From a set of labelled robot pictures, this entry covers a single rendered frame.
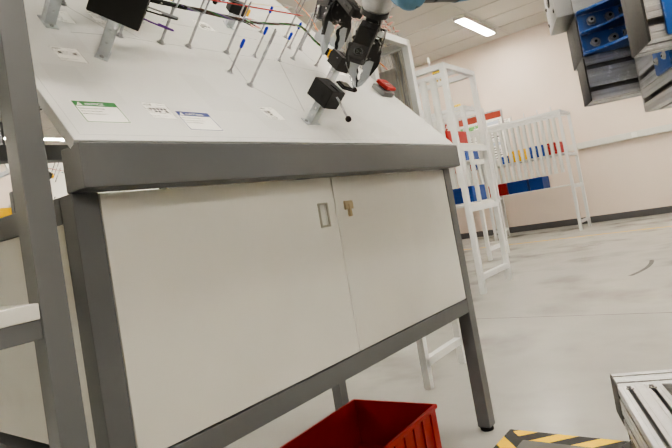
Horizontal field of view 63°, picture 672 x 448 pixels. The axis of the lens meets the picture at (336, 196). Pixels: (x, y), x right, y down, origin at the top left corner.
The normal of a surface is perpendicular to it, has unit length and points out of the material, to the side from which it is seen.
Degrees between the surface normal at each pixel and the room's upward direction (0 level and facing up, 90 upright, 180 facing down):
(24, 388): 90
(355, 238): 90
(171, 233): 90
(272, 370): 90
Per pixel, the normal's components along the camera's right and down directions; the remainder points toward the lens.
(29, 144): 0.77, -0.16
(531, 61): -0.59, 0.07
